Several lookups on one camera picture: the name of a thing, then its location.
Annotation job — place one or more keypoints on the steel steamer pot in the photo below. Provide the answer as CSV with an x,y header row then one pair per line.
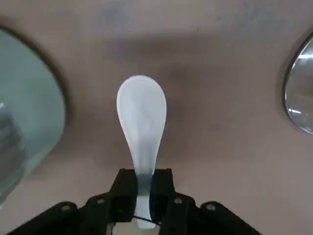
x,y
24,98

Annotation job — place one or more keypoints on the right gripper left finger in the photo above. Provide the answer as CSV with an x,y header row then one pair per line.
x,y
122,195

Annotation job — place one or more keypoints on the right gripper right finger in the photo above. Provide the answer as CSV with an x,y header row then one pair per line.
x,y
163,195

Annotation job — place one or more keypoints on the white ceramic spoon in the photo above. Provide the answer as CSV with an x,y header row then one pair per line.
x,y
141,110

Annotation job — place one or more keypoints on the glass pot lid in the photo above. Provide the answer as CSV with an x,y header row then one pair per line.
x,y
302,93

